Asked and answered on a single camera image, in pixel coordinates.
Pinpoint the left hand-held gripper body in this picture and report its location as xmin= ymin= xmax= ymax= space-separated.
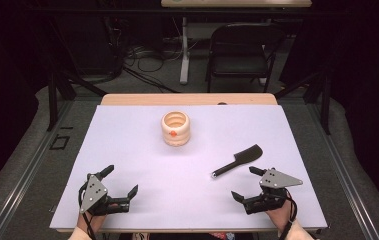
xmin=78 ymin=172 xmax=132 ymax=217

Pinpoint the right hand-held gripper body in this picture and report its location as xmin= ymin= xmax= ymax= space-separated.
xmin=242 ymin=168 xmax=304 ymax=215

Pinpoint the person's right hand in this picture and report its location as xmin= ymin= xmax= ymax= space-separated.
xmin=265 ymin=199 xmax=297 ymax=232

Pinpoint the person's left hand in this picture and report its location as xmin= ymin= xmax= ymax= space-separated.
xmin=76 ymin=203 xmax=115 ymax=234

